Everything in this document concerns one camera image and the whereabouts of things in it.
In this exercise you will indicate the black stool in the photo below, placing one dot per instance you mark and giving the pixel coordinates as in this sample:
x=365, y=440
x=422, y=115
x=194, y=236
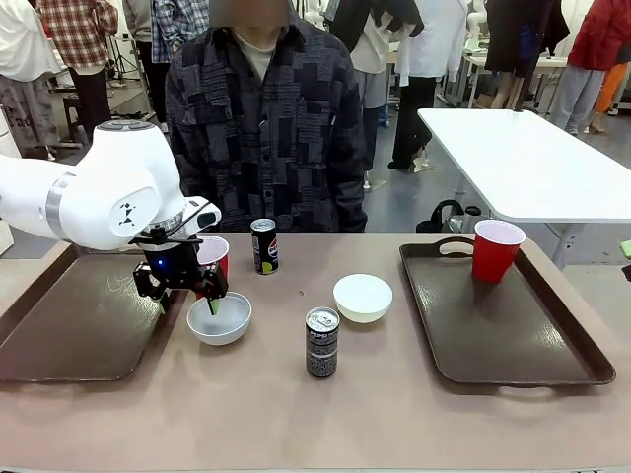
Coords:
x=74, y=106

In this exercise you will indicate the black bag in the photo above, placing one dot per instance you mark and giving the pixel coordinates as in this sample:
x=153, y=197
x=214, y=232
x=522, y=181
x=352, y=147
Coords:
x=439, y=217

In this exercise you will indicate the black Pepsi can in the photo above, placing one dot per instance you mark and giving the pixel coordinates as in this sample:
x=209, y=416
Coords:
x=323, y=345
x=263, y=246

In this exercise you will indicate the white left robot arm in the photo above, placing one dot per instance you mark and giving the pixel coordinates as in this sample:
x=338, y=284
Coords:
x=98, y=197

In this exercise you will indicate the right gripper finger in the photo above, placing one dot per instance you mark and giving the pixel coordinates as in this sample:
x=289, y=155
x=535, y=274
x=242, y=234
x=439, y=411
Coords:
x=626, y=249
x=627, y=273

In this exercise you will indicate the person in blue plaid shirt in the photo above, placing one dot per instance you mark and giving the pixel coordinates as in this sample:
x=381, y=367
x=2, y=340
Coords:
x=172, y=24

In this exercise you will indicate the person in white shirt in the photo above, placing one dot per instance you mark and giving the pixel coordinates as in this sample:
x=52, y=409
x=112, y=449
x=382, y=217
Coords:
x=20, y=44

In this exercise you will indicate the person in dark clothes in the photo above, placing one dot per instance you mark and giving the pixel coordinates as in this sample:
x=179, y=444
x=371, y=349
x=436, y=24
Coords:
x=527, y=34

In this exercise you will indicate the white folding table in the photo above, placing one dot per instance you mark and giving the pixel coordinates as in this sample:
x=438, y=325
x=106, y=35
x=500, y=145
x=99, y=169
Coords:
x=532, y=162

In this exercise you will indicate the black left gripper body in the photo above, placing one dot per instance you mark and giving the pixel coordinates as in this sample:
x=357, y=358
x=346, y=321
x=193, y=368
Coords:
x=170, y=261

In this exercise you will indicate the person in white coat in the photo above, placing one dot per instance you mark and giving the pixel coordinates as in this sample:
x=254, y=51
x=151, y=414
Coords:
x=434, y=59

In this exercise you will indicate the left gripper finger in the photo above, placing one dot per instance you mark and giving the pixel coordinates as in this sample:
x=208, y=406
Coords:
x=148, y=286
x=214, y=288

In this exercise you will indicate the white bowl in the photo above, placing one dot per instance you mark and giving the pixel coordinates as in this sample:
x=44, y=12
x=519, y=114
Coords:
x=234, y=322
x=362, y=298

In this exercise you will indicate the person in dark patchwork shirt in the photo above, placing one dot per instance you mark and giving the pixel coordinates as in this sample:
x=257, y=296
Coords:
x=266, y=138

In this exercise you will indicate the brown serving tray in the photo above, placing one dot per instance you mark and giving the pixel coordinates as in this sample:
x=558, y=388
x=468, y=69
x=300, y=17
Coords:
x=74, y=320
x=493, y=325

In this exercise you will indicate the person in red plaid shirt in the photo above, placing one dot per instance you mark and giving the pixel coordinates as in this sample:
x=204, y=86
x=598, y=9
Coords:
x=79, y=34

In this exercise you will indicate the person in red jacket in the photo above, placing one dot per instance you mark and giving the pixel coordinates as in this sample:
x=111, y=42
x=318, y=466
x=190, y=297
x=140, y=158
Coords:
x=596, y=39

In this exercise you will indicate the red plastic cup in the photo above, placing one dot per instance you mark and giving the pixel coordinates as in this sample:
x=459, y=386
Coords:
x=495, y=256
x=219, y=253

